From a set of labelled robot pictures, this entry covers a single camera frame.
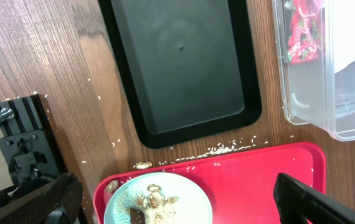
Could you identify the white paper napkin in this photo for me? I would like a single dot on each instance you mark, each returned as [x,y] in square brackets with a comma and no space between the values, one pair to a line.
[343,12]

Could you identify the food scrap on tray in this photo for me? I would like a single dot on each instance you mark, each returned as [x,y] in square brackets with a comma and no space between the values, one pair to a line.
[112,186]

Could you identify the black rectangular tray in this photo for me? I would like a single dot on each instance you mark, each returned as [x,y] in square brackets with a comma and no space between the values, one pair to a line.
[187,66]

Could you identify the large light blue plate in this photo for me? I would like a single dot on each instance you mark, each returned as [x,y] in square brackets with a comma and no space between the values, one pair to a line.
[193,207]

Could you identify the food leftovers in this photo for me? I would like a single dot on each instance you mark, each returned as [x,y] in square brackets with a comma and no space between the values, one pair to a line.
[135,206]

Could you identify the clear plastic waste bin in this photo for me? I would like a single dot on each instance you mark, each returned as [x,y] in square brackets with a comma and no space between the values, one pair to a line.
[313,93]

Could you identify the food scrap on table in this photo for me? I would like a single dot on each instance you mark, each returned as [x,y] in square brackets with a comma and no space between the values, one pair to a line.
[143,165]

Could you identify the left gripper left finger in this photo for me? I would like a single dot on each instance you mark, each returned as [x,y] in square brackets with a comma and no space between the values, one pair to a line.
[42,201]

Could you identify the red candy wrapper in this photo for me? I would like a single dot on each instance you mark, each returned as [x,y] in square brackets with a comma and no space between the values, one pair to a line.
[306,40]

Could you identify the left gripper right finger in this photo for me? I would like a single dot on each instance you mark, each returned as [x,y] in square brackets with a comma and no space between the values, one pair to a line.
[299,203]

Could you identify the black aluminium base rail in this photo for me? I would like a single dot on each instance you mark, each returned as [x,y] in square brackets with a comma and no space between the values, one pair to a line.
[28,143]

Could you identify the red plastic serving tray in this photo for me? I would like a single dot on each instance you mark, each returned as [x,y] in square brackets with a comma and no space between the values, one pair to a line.
[240,185]

